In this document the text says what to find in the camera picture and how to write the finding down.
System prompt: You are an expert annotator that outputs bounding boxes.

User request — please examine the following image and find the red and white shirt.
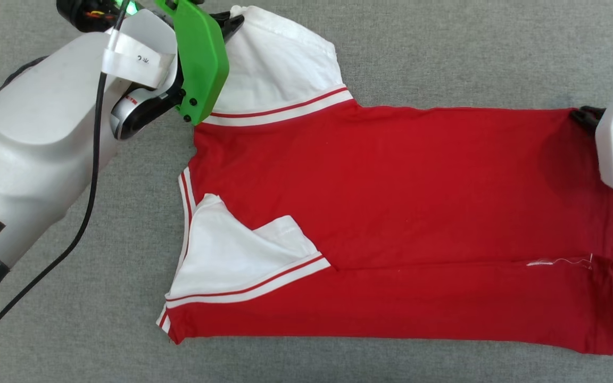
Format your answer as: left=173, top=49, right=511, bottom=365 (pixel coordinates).
left=156, top=5, right=613, bottom=356

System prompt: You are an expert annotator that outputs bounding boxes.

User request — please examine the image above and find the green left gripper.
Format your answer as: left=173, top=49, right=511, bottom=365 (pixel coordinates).
left=155, top=0, right=245, bottom=126

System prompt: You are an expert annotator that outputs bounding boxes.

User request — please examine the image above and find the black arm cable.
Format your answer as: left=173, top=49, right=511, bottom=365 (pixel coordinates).
left=0, top=0, right=131, bottom=337

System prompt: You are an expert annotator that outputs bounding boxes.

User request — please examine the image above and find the white paper label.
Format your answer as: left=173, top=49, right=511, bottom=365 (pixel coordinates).
left=102, top=29, right=177, bottom=88

